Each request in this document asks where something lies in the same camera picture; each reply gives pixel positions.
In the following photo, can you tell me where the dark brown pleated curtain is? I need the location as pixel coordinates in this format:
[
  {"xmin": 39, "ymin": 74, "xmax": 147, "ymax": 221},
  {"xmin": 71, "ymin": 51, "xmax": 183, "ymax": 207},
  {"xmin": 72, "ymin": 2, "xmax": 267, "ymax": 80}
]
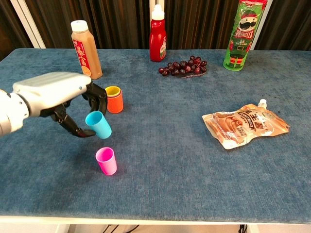
[{"xmin": 0, "ymin": 0, "xmax": 311, "ymax": 61}]

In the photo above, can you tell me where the bunch of dark red grapes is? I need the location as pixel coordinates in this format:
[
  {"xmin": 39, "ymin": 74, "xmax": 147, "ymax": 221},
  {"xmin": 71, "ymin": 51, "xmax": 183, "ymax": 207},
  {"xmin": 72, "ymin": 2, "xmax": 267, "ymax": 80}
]
[{"xmin": 158, "ymin": 55, "xmax": 208, "ymax": 79}]

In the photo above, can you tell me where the blue velvet table cloth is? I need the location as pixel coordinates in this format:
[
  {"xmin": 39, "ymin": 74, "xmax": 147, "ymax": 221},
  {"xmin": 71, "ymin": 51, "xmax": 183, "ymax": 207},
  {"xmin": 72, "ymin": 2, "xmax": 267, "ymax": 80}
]
[{"xmin": 0, "ymin": 48, "xmax": 311, "ymax": 224}]

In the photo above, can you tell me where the wide white slanted frame post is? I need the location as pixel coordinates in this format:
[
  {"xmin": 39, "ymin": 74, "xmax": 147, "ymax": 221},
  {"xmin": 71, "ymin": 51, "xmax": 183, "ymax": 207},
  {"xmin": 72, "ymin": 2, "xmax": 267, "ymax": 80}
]
[{"xmin": 9, "ymin": 0, "xmax": 46, "ymax": 49}]

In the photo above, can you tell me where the yellow plastic cup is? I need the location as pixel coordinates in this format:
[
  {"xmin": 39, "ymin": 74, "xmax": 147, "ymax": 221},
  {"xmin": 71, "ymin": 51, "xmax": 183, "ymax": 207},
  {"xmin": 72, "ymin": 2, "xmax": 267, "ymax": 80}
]
[{"xmin": 105, "ymin": 86, "xmax": 121, "ymax": 98}]

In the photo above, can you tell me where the black and silver left hand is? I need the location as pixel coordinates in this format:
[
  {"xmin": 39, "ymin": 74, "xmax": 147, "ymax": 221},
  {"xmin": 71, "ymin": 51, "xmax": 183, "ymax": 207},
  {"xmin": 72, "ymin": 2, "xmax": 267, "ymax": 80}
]
[{"xmin": 12, "ymin": 71, "xmax": 108, "ymax": 138}]

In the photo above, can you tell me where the white table frame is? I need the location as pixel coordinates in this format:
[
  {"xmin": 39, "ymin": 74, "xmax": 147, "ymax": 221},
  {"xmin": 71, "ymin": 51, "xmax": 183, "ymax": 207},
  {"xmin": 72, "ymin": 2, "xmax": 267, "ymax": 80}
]
[{"xmin": 0, "ymin": 215, "xmax": 311, "ymax": 233}]

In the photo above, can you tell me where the orange plastic cup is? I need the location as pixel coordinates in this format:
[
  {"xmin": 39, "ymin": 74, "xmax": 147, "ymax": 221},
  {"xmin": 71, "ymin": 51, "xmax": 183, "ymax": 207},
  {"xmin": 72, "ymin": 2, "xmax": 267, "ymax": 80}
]
[{"xmin": 106, "ymin": 88, "xmax": 124, "ymax": 114}]

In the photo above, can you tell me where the brown juice bottle white cap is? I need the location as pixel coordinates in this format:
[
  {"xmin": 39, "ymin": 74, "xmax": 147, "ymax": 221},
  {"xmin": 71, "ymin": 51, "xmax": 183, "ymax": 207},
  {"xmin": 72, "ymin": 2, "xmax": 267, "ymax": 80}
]
[{"xmin": 70, "ymin": 20, "xmax": 104, "ymax": 80}]

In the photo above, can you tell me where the green Pringles can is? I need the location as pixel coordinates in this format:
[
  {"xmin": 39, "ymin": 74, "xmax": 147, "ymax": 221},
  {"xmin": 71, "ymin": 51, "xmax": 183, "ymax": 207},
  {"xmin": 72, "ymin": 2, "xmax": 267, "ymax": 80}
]
[{"xmin": 223, "ymin": 0, "xmax": 269, "ymax": 71}]

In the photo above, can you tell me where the red ketchup squeeze bottle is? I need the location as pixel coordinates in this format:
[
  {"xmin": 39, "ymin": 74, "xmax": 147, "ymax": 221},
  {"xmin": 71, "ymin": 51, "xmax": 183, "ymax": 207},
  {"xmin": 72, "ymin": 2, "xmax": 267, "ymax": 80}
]
[{"xmin": 149, "ymin": 4, "xmax": 168, "ymax": 63}]

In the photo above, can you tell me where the pink plastic cup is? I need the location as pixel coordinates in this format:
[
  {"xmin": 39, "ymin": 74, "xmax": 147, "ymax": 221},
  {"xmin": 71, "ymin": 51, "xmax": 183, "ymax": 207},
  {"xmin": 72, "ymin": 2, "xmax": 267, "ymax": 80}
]
[{"xmin": 95, "ymin": 147, "xmax": 118, "ymax": 176}]

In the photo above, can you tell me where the beige spouted sauce pouch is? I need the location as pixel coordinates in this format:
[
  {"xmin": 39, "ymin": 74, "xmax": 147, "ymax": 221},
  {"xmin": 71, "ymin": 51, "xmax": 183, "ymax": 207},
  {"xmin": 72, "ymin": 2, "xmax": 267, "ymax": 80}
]
[{"xmin": 202, "ymin": 99, "xmax": 291, "ymax": 150}]

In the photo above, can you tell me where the light blue plastic cup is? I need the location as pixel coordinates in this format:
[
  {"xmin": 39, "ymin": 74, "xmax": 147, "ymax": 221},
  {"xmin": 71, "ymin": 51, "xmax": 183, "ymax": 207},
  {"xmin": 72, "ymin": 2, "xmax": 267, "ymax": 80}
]
[{"xmin": 85, "ymin": 111, "xmax": 112, "ymax": 139}]

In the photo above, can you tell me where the narrow white slanted frame post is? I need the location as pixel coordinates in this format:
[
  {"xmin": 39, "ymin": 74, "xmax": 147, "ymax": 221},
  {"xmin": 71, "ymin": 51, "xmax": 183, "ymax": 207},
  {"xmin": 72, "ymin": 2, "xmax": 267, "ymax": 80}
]
[{"xmin": 250, "ymin": 0, "xmax": 273, "ymax": 50}]

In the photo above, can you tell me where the black cable loop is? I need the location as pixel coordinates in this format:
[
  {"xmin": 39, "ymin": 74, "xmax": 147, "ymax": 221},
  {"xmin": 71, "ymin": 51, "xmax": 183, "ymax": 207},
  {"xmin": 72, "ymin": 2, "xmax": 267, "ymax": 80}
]
[{"xmin": 101, "ymin": 224, "xmax": 141, "ymax": 233}]

